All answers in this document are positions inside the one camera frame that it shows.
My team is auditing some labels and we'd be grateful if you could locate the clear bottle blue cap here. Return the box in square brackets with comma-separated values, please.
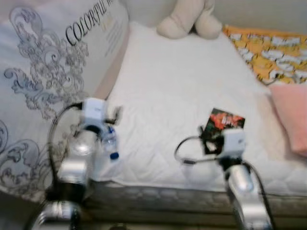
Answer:
[100, 124, 120, 161]

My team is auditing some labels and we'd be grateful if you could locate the pink cartoon pillow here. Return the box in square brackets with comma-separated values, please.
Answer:
[269, 84, 307, 158]

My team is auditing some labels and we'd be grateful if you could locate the yellow cartoon print blanket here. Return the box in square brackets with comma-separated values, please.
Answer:
[223, 25, 307, 86]

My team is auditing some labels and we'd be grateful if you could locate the white quilted mattress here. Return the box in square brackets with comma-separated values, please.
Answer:
[94, 22, 307, 195]

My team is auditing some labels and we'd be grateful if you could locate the white floral print bedding pack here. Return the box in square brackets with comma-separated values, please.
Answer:
[0, 0, 130, 202]

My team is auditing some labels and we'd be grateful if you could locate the beige plush toy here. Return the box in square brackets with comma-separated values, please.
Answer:
[156, 0, 224, 40]

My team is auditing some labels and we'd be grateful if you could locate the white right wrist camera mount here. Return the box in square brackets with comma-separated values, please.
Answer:
[222, 128, 247, 158]

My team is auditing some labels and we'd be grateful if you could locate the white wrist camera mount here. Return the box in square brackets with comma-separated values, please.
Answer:
[222, 128, 247, 158]
[81, 97, 108, 126]

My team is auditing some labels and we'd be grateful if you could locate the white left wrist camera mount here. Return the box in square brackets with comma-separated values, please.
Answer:
[81, 97, 108, 126]

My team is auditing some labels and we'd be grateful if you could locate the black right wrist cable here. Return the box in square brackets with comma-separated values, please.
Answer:
[174, 136, 276, 230]

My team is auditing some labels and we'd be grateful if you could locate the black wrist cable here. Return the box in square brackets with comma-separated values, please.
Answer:
[174, 136, 276, 230]
[46, 102, 84, 202]

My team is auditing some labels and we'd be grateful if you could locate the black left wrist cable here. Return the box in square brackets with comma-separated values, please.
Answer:
[46, 102, 84, 202]

